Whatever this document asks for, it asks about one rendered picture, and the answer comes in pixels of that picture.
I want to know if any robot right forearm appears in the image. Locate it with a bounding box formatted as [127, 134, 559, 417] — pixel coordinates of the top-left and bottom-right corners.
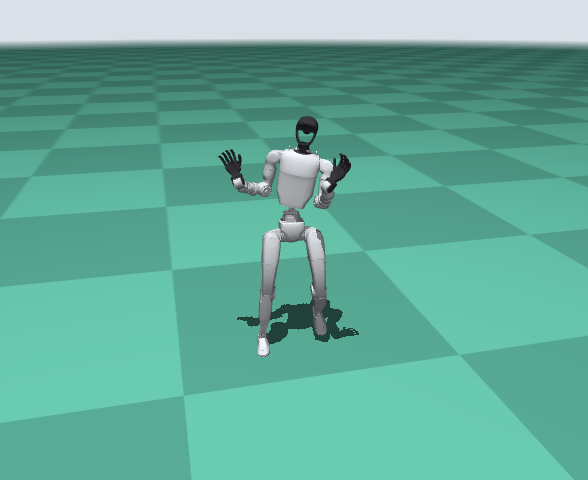
[233, 177, 259, 196]

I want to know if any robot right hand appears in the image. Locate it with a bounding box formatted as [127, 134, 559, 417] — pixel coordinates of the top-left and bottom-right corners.
[218, 149, 245, 187]

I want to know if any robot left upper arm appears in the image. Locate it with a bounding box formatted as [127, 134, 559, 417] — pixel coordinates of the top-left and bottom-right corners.
[314, 158, 333, 209]

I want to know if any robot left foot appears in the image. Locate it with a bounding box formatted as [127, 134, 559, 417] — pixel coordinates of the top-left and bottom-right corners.
[312, 305, 327, 336]

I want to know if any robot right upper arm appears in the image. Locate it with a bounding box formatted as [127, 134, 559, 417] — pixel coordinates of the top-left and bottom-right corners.
[258, 150, 284, 197]

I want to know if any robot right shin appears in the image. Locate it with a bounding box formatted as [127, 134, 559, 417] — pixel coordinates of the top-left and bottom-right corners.
[259, 290, 272, 338]

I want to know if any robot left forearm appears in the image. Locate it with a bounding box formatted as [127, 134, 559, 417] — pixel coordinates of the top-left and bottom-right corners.
[318, 180, 335, 209]

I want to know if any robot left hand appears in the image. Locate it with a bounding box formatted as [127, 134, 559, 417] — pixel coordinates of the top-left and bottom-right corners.
[325, 153, 351, 193]

